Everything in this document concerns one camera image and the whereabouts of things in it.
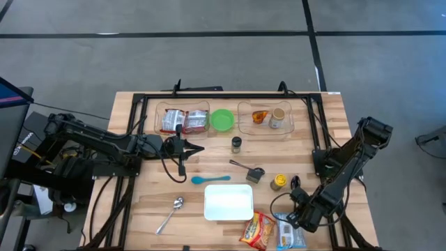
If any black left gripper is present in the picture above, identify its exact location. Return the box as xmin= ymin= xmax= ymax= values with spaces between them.
xmin=162 ymin=123 xmax=206 ymax=177

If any teal plastic spoon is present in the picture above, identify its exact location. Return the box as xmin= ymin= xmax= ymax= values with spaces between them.
xmin=190 ymin=175 xmax=232 ymax=185

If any red roast beef ramen packet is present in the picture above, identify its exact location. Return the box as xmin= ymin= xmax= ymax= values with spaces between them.
xmin=160 ymin=108 xmax=186 ymax=136

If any small black tin box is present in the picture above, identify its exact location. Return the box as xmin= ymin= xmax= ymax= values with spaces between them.
xmin=245 ymin=169 xmax=262 ymax=185

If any orange taco mix packet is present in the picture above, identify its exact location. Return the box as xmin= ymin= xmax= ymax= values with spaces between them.
xmin=252 ymin=110 xmax=270 ymax=125

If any red white Maruchan ramen packet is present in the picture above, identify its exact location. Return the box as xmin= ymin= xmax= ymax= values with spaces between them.
xmin=183 ymin=109 xmax=210 ymax=135

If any green plastic bowl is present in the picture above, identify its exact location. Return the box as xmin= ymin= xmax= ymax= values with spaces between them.
xmin=210 ymin=108 xmax=236 ymax=133

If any clear plastic bin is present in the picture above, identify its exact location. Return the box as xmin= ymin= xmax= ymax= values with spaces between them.
xmin=237 ymin=100 xmax=295 ymax=137
xmin=153 ymin=100 xmax=211 ymax=140

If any yellow lid onion seasoning jar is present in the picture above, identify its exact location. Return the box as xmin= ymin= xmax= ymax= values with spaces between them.
xmin=270 ymin=173 xmax=288 ymax=192

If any orange yellow ramen packet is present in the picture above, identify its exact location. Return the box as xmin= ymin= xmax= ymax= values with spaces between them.
xmin=239 ymin=211 xmax=276 ymax=251

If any black measuring spoon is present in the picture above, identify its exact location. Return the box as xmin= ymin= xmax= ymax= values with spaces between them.
xmin=229 ymin=159 xmax=266 ymax=177

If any silver metal spoon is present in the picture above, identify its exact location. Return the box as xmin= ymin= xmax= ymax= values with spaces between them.
xmin=155 ymin=196 xmax=185 ymax=236

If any white plastic bin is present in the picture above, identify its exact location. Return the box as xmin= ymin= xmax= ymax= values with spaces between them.
xmin=203 ymin=183 xmax=254 ymax=222

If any tan spice jar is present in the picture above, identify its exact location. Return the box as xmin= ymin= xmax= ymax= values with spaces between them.
xmin=268 ymin=107 xmax=286 ymax=130

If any grey chair base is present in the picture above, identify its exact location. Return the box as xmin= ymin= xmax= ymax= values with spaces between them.
xmin=414 ymin=124 xmax=446 ymax=155

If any white cardboard box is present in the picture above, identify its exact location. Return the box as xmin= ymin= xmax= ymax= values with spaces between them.
xmin=33 ymin=183 xmax=54 ymax=215

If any black case white lettering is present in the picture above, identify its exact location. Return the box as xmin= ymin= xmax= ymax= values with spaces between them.
xmin=12 ymin=110 xmax=52 ymax=165

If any black computer monitor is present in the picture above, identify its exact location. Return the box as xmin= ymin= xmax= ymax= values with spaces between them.
xmin=0 ymin=76 xmax=35 ymax=181

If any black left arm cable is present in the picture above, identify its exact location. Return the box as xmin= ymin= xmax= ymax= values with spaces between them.
xmin=153 ymin=137 xmax=188 ymax=184

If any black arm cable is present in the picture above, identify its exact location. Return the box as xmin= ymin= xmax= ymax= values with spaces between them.
xmin=153 ymin=137 xmax=188 ymax=184
xmin=270 ymin=191 xmax=297 ymax=219

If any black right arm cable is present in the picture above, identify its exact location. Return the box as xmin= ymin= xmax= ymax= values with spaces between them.
xmin=270 ymin=191 xmax=297 ymax=219

